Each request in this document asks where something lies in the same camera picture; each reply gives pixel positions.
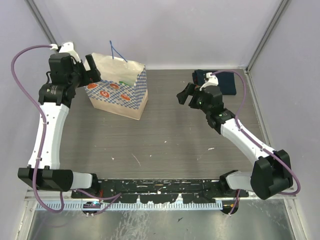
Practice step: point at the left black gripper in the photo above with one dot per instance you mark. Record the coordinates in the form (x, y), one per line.
(90, 76)

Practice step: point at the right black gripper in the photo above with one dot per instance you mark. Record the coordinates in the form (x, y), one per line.
(190, 88)

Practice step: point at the blue checkered paper bag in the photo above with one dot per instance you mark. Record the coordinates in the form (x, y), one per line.
(122, 89)

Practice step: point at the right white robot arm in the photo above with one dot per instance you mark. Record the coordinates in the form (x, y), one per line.
(271, 173)

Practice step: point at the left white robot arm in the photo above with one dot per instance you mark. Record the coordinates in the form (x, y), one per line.
(43, 170)

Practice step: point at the dark blue folded cloth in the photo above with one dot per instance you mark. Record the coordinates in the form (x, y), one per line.
(226, 80)

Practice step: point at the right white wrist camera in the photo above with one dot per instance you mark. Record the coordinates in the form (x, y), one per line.
(212, 80)

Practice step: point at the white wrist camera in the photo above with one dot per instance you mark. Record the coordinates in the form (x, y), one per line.
(212, 80)
(66, 47)

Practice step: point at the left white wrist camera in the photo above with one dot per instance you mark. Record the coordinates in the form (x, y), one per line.
(66, 47)

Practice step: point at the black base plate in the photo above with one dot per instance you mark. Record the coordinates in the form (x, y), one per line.
(160, 191)

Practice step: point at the slotted cable duct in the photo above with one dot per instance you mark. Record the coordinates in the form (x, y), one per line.
(175, 206)

